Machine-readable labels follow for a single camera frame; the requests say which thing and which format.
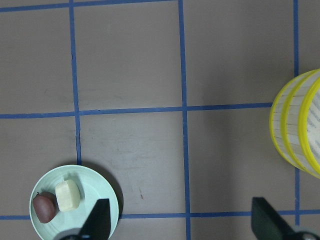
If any light green plate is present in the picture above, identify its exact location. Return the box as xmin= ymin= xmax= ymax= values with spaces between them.
xmin=29 ymin=165 xmax=120 ymax=240

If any white steamed bun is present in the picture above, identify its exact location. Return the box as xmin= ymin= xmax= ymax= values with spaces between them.
xmin=55 ymin=179 xmax=81 ymax=212

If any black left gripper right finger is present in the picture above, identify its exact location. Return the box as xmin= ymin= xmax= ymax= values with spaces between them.
xmin=251 ymin=197 xmax=293 ymax=240

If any brown steamed bun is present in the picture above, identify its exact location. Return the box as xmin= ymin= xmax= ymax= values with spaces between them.
xmin=32 ymin=191 xmax=58 ymax=224

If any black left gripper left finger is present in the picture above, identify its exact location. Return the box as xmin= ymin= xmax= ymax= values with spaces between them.
xmin=79 ymin=198 xmax=111 ymax=240

